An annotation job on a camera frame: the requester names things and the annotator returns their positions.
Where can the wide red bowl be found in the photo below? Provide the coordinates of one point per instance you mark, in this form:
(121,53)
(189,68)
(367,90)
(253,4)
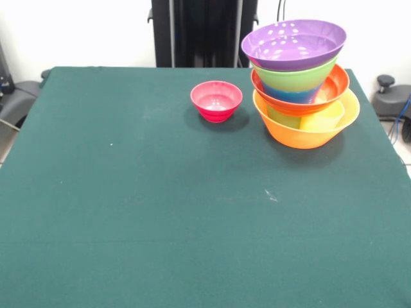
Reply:
(335,86)

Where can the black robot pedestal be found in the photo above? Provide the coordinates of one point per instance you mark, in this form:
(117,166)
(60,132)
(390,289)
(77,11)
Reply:
(205,32)

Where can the dark green table cloth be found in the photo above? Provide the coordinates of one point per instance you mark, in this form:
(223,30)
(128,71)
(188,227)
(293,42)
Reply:
(199,179)

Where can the pink bowl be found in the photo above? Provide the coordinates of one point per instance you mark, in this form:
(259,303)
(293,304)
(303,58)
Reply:
(215,102)

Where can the blue bowl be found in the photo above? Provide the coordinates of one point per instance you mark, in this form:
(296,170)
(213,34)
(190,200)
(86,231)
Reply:
(289,94)

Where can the yellow cup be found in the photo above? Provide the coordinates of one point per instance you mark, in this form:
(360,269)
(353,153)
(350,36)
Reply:
(321,122)

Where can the green cup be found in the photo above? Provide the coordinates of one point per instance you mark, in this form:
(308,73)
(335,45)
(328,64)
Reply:
(282,119)

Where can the large orange bowl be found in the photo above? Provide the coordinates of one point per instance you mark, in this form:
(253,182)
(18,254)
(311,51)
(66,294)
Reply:
(308,139)

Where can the green bowl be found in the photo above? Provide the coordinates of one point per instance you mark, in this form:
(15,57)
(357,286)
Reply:
(295,78)

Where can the purple bowl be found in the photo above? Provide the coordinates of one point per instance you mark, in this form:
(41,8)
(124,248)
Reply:
(292,45)

